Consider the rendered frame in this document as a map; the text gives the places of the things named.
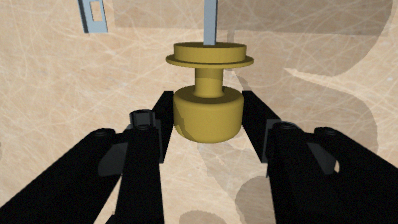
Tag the grey metal strike plate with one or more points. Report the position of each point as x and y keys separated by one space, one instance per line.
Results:
x=88 y=24

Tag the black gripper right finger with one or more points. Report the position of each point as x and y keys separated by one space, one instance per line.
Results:
x=366 y=184

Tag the brass door knob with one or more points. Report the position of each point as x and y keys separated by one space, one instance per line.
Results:
x=208 y=112

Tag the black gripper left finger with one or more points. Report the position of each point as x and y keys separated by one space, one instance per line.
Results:
x=70 y=191

